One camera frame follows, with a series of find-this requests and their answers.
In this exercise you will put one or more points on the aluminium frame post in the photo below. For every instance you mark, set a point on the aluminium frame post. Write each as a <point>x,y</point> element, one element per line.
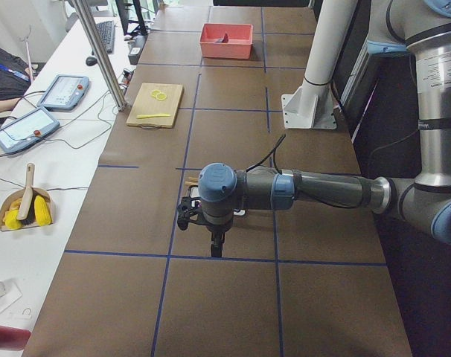
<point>89,25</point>

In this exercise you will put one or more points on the far teach pendant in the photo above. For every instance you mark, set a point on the far teach pendant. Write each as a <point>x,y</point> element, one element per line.
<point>64,93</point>

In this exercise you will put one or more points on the white support column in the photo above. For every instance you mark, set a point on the white support column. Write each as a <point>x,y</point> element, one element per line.
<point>311,105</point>

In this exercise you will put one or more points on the bamboo cutting board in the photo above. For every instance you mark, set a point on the bamboo cutting board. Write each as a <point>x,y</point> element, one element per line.
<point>146,104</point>

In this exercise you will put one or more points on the lemon slice front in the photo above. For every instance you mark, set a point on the lemon slice front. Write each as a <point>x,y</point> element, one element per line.
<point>161,96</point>

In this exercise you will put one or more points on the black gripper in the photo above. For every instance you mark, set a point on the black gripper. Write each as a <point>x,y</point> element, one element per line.
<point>217,229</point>

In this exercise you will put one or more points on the black keyboard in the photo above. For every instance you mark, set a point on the black keyboard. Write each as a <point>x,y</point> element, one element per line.
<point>106,31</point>

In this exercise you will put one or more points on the grey and pink cloth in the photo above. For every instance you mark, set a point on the grey and pink cloth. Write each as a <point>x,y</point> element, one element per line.
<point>223,39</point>

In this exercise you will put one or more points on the pink plastic bin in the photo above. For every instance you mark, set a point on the pink plastic bin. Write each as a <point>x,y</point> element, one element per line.
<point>239,46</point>

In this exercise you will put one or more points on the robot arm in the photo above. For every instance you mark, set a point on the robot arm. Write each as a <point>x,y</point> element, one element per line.
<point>421,29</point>

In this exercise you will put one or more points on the near teach pendant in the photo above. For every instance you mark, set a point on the near teach pendant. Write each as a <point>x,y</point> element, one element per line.
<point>27,130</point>

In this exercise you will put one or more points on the wooden spatula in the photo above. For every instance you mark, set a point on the wooden spatula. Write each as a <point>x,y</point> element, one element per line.
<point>27,193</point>

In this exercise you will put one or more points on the right wooden rack rod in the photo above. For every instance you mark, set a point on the right wooden rack rod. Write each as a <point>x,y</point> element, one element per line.
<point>192,181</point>

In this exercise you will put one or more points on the yellow plastic knife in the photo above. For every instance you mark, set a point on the yellow plastic knife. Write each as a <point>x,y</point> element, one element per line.
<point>156,115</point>

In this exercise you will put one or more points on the teach pendant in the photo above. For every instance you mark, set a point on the teach pendant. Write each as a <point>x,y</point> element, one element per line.
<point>27,130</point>
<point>64,93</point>

